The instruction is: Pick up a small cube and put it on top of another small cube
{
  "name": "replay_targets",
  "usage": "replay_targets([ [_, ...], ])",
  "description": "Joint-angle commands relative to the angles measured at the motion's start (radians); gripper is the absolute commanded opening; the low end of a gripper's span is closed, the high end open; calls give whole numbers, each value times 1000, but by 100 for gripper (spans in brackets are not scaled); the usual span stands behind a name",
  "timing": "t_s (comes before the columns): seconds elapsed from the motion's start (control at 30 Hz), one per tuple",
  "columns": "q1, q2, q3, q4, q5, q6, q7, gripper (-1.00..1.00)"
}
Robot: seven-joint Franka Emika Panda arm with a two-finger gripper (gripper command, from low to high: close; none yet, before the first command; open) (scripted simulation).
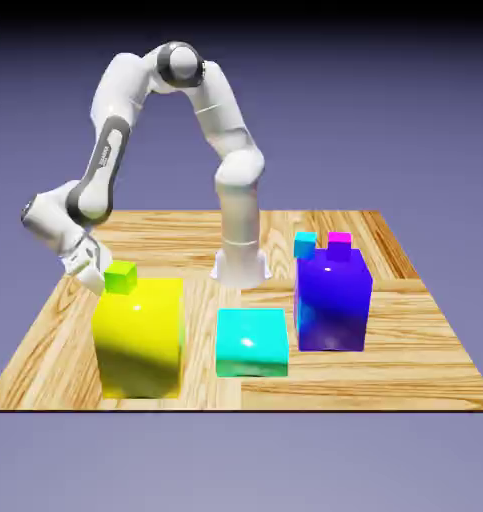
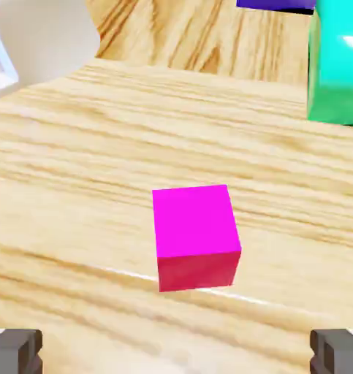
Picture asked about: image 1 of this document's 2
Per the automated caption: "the large blue box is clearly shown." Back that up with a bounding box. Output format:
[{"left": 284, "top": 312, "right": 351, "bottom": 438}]
[{"left": 294, "top": 246, "right": 374, "bottom": 353}]

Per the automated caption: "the small cyan cube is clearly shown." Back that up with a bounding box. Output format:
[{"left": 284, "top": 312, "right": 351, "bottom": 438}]
[{"left": 293, "top": 231, "right": 318, "bottom": 261}]

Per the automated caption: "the large cyan box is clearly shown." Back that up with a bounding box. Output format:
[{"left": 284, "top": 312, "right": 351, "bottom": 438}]
[{"left": 215, "top": 308, "right": 289, "bottom": 378}]

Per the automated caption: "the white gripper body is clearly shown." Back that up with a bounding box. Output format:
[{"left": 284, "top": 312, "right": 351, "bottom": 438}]
[{"left": 61, "top": 235, "right": 114, "bottom": 296}]

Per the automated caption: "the large yellow box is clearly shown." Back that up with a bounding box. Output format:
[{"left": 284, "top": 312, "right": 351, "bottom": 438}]
[{"left": 91, "top": 277, "right": 185, "bottom": 400}]

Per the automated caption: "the small green cube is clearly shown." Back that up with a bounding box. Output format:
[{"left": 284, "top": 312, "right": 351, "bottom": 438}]
[{"left": 103, "top": 260, "right": 139, "bottom": 296}]

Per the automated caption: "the small magenta cube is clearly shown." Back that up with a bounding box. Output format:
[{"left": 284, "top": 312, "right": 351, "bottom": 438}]
[{"left": 327, "top": 231, "right": 353, "bottom": 263}]

